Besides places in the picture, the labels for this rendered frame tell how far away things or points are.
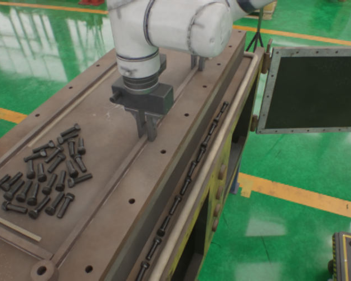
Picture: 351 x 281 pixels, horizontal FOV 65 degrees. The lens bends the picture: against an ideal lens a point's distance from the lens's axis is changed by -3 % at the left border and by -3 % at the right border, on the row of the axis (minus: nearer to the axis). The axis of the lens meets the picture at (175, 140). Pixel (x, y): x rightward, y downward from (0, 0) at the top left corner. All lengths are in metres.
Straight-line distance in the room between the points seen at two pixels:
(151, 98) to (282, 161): 2.13
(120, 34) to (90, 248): 0.39
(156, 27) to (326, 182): 2.28
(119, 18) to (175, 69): 0.50
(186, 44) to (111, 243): 0.37
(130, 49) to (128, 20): 0.06
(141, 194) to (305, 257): 1.69
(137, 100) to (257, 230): 1.69
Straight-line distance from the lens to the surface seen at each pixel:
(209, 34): 0.46
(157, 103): 0.61
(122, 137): 0.74
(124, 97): 0.65
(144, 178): 0.64
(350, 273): 1.85
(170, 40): 0.49
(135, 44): 0.54
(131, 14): 0.52
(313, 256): 2.20
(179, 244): 0.69
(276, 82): 1.63
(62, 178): 0.67
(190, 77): 0.93
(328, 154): 2.87
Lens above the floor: 1.85
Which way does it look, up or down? 43 degrees down
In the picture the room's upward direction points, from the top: 2 degrees counter-clockwise
